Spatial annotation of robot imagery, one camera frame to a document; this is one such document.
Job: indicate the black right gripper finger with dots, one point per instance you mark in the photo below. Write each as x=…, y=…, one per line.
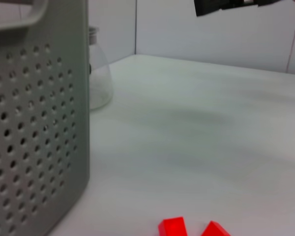
x=209, y=7

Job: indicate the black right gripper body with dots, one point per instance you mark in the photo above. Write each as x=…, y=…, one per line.
x=269, y=2

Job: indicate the grey-green perforated storage bin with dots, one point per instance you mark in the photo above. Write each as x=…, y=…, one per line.
x=83, y=98

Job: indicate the glass teapot with black lid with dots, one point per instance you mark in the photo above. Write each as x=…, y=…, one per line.
x=100, y=81

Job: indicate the red rectangular building brick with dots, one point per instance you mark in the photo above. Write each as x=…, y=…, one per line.
x=173, y=226

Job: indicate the small red round-top brick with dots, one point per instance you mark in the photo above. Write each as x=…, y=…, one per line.
x=215, y=229

